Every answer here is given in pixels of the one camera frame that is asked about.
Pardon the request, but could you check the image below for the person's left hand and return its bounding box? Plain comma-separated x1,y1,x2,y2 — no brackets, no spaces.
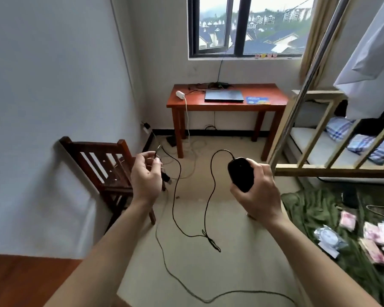
130,151,167,204

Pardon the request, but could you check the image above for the person's right hand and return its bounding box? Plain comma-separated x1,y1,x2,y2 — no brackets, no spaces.
230,158,284,226

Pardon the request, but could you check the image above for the black computer mouse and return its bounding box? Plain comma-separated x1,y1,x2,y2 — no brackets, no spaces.
227,157,255,193

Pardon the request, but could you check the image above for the black mouse cable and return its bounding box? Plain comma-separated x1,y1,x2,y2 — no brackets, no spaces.
154,144,235,253

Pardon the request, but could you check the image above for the person's right forearm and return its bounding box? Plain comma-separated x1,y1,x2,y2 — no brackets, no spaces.
268,213,382,307

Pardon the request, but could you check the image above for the person's left forearm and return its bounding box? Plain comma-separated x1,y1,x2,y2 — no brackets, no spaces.
43,197,155,307

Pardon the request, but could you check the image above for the dark brown wooden chair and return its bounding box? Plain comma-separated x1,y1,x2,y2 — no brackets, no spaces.
59,136,167,226

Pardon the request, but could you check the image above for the blue mouse pad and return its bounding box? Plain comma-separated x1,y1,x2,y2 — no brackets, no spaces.
245,95,271,105

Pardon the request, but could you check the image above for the white mattress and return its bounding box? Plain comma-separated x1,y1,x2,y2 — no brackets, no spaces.
289,126,384,168

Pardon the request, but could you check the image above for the red-brown wooden desk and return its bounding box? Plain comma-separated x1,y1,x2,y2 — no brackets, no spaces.
166,83,290,159

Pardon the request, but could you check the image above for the dark closed laptop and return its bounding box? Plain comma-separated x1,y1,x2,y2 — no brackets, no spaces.
204,88,244,103

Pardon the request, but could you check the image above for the green blanket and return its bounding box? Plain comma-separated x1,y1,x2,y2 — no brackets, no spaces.
281,181,384,307

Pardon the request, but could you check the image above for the small blue plaid cloth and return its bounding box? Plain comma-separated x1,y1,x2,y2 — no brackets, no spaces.
325,116,354,142

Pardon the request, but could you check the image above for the black flat item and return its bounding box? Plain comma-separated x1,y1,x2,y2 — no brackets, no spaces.
341,185,359,209

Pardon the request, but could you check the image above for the metal pole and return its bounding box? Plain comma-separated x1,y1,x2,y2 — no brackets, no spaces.
267,0,353,165

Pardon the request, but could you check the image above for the clear plastic bag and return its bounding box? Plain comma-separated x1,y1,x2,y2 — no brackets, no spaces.
313,225,348,259

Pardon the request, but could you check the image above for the small pink packet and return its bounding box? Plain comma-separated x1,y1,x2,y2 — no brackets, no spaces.
339,210,358,233

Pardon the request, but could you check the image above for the large blue plaid cloth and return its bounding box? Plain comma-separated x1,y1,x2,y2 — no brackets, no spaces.
347,134,384,165

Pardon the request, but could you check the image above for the crumpled pink packet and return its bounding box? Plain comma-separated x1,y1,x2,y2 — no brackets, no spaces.
363,222,384,246

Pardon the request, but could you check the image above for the dark framed window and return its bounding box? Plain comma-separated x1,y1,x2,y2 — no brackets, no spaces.
188,0,316,60

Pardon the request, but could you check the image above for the long pink packet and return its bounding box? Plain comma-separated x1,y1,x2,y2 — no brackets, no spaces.
358,238,384,266

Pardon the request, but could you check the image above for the beige curtain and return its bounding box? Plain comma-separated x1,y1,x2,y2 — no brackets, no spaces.
299,0,340,81

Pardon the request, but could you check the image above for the white hanging sheet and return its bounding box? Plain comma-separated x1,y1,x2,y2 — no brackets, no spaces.
333,0,384,121

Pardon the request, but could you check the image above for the white adapter cable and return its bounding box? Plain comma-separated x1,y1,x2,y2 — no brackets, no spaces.
176,95,199,180

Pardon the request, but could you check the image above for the light wooden bed frame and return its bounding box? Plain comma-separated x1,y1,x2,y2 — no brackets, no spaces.
273,90,384,180

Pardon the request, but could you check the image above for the thin dark floor cable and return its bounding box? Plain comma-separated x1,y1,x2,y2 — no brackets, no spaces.
153,201,297,307

